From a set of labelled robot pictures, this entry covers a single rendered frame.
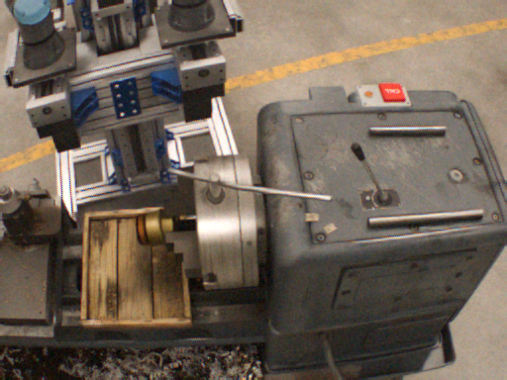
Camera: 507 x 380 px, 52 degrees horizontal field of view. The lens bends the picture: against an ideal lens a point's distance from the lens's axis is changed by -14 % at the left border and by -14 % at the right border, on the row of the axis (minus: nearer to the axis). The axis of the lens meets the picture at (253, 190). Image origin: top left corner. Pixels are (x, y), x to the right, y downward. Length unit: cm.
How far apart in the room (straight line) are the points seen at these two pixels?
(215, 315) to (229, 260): 29
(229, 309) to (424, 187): 60
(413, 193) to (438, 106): 30
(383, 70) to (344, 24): 48
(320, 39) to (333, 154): 233
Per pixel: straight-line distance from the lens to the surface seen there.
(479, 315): 267
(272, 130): 138
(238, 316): 154
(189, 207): 139
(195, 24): 179
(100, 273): 163
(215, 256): 129
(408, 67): 355
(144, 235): 141
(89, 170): 273
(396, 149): 137
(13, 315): 155
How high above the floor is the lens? 228
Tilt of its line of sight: 54 degrees down
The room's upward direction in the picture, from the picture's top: straight up
